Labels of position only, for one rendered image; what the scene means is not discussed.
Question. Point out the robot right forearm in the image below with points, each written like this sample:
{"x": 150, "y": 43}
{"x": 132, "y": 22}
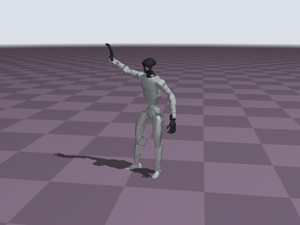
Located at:
{"x": 117, "y": 63}

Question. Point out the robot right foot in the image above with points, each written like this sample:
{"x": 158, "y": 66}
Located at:
{"x": 132, "y": 166}

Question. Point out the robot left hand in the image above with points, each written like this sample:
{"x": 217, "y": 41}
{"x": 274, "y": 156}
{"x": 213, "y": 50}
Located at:
{"x": 172, "y": 125}

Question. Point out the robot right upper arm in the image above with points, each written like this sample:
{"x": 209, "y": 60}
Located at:
{"x": 134, "y": 73}

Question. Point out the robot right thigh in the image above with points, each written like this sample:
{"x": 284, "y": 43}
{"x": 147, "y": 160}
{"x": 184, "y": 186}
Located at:
{"x": 140, "y": 126}

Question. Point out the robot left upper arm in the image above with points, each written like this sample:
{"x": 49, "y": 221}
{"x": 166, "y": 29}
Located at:
{"x": 160, "y": 83}

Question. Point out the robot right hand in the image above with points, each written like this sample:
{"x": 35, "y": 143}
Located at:
{"x": 111, "y": 52}

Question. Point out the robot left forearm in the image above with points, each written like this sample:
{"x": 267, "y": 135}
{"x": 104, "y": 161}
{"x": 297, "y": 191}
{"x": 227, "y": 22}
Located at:
{"x": 172, "y": 105}

